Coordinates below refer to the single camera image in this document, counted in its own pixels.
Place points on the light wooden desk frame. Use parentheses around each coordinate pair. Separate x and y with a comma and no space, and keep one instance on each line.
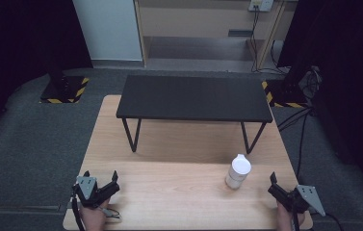
(201,19)

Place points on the black low shelf table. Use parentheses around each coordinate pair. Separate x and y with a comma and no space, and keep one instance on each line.
(194,97)

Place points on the person's right hand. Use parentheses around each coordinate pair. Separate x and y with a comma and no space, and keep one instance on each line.
(284,219)

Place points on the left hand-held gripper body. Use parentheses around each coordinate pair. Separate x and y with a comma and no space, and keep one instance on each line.
(87,189)

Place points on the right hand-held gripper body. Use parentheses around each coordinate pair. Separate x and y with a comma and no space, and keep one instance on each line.
(307,199)

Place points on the stand base with hazard tape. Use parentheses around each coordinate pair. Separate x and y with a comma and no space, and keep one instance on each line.
(286,96)
(61,93)

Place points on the white power strip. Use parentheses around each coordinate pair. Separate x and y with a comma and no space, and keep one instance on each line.
(261,4)

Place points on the dark curtain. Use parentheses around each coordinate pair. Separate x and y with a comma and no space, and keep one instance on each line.
(18,41)
(349,80)

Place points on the white cup with lid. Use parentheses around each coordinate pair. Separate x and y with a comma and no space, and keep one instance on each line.
(238,171)

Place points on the white panel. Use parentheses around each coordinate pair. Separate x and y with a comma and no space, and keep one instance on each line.
(108,29)

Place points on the person's left hand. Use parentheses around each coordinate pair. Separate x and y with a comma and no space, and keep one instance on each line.
(93,218)

